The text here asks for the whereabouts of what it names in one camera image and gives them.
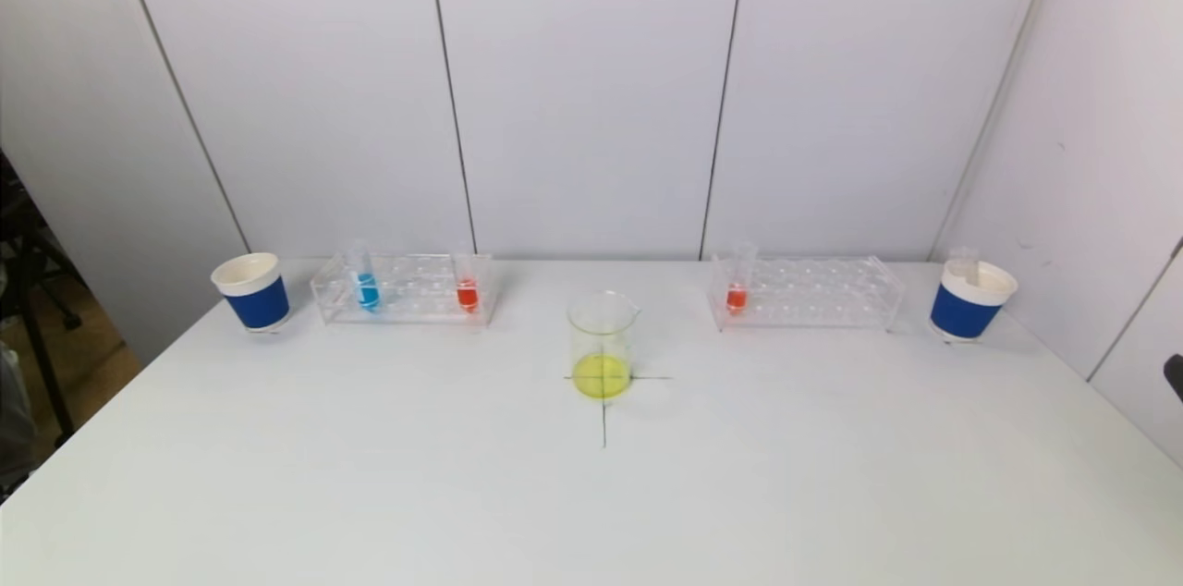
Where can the test tube with blue pigment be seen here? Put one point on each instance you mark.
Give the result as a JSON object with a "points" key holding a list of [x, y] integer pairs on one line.
{"points": [[367, 292]]}

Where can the test tube with red pigment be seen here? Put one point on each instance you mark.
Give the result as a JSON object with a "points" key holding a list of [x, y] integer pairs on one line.
{"points": [[467, 295], [737, 298]]}

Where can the test tube with yellow pigment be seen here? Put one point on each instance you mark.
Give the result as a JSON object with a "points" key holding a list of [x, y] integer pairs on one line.
{"points": [[963, 264]]}

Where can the black and silver right robot arm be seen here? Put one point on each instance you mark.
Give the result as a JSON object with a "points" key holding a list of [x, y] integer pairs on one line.
{"points": [[1176, 378]]}

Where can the blue and white paper cup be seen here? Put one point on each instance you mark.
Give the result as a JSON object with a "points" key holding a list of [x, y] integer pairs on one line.
{"points": [[966, 313], [254, 299]]}

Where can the black tripod stand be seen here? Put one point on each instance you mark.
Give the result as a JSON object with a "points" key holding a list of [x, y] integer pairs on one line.
{"points": [[37, 364]]}

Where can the clear glass beaker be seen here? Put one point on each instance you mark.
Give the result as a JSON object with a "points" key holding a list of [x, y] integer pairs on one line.
{"points": [[603, 373]]}

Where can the clear acrylic test tube rack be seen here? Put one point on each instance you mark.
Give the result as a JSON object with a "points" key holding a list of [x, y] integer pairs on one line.
{"points": [[416, 304], [813, 299]]}

